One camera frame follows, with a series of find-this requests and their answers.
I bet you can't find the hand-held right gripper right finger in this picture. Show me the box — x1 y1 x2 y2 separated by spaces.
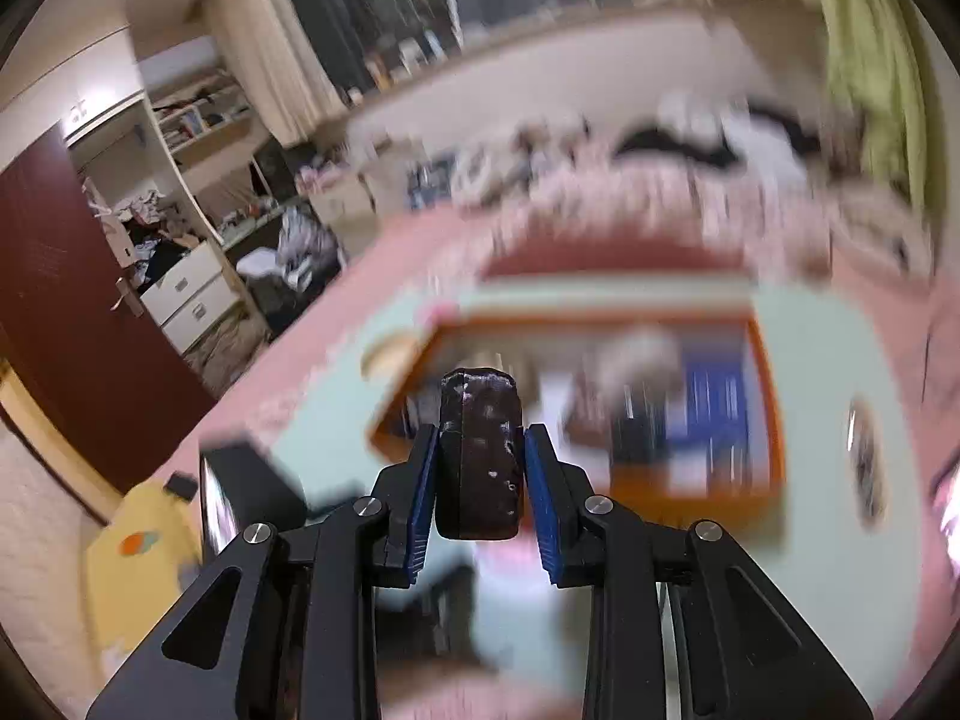
523 424 875 720

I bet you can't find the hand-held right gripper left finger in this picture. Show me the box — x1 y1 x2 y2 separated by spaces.
86 424 443 720

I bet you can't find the black glittery pouch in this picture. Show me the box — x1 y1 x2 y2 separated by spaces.
437 369 524 541

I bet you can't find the orange cardboard box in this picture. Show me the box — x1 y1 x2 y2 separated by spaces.
365 300 785 522

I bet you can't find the mint green desktop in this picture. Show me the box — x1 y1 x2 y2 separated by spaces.
266 277 931 713

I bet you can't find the black boxy object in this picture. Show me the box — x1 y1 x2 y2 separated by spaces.
199 441 308 563

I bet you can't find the yellow cloth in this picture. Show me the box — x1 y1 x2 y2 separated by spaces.
82 484 218 691

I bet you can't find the small white drawer box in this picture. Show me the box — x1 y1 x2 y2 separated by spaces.
311 172 376 233

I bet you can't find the white drawer cabinet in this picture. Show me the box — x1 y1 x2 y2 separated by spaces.
139 244 248 353

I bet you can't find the black garment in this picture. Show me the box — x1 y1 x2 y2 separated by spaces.
615 120 743 166

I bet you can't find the dark red wooden door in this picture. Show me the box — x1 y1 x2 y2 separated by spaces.
0 120 215 496

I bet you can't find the white garment pile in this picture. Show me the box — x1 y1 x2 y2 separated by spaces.
660 90 811 173

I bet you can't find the cream bookshelf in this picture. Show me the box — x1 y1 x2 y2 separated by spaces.
64 37 301 256

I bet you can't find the light green hanging cloth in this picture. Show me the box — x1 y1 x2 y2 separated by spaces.
814 0 938 211

